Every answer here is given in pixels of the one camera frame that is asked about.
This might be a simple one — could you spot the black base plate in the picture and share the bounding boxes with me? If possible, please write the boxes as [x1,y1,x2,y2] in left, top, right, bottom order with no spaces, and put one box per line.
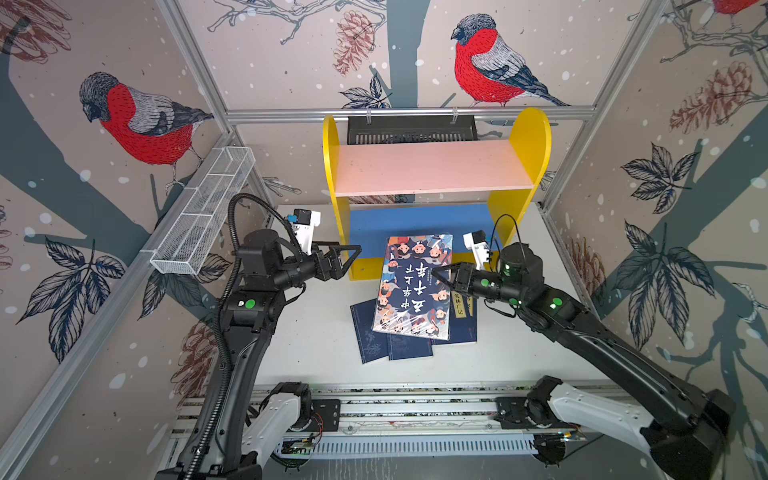
[494,396,550,429]
[301,399,341,433]

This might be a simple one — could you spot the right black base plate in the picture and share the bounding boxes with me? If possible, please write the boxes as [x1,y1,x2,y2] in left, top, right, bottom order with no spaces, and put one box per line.
[494,396,550,429]

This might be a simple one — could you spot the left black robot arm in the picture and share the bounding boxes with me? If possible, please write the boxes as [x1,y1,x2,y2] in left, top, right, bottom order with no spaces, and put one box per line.
[156,229,362,479]

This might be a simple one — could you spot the white wire mesh basket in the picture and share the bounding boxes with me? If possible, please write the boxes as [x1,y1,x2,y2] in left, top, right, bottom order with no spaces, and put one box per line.
[150,146,255,275]

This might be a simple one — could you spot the yellow shelf with coloured boards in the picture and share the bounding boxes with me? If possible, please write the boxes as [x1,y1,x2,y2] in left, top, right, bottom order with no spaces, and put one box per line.
[323,108,552,281]

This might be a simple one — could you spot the black round connector underneath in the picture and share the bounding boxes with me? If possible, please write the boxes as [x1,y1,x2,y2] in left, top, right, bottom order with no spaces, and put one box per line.
[533,435,567,467]

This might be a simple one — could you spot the right thin black cable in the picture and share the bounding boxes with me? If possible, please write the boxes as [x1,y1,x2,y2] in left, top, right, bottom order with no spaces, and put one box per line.
[488,213,529,265]

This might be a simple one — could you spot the black slotted vent panel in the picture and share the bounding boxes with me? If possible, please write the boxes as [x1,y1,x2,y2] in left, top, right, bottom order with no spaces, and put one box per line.
[347,115,478,145]

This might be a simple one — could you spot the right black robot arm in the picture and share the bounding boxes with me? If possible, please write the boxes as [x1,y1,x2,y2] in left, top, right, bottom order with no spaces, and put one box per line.
[432,242,735,479]

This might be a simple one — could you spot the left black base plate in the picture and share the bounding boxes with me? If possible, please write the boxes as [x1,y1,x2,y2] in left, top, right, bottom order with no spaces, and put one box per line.
[301,399,341,433]

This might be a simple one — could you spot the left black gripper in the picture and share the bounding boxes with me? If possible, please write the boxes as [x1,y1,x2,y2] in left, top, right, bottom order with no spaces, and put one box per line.
[271,238,360,291]

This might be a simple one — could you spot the navy blue book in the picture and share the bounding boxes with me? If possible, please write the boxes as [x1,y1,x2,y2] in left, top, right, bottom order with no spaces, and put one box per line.
[387,334,433,361]
[350,299,389,364]
[447,292,477,344]

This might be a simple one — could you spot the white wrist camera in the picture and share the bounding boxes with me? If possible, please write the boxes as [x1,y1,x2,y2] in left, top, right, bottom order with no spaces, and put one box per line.
[463,230,491,270]
[287,208,321,255]

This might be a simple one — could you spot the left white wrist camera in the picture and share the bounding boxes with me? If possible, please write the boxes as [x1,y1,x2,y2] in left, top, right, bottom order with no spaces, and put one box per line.
[287,208,321,255]

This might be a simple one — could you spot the small green circuit board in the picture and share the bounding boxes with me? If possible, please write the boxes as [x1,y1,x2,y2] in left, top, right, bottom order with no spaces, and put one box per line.
[280,438,315,458]

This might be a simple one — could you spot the aluminium mounting rail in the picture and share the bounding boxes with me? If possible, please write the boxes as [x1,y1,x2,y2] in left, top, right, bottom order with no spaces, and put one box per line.
[172,383,661,434]

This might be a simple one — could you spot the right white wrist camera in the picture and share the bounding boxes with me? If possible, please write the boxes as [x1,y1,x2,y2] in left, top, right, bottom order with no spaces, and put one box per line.
[463,230,491,270]

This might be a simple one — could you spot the illustrated colourful cover book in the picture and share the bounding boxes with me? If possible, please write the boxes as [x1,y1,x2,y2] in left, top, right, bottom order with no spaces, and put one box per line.
[372,233,453,341]

